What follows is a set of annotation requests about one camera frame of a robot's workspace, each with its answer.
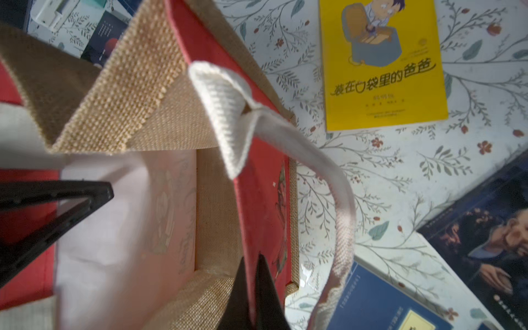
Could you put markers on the yellow cartoon book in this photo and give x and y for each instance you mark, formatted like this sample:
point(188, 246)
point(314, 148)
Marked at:
point(381, 64)

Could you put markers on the dark portrait book right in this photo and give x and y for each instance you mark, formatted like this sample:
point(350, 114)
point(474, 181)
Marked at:
point(483, 238)

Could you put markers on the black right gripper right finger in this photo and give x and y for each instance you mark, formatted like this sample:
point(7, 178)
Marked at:
point(254, 302)

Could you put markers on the blue book front right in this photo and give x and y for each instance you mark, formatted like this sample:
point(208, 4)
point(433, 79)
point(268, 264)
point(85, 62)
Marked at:
point(370, 302)

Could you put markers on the dark portrait book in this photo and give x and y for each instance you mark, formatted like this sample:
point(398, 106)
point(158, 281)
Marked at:
point(104, 40)
point(483, 238)

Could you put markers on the dark portrait book left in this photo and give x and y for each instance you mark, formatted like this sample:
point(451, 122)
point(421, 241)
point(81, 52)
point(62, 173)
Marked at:
point(104, 40)

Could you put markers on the jute canvas Christmas bag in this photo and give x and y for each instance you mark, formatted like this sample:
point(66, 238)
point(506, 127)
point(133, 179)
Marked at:
point(198, 149)

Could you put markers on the floral table cloth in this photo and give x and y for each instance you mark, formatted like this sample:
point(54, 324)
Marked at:
point(403, 176)

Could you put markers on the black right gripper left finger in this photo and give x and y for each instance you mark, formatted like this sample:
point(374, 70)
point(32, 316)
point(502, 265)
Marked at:
point(34, 215)

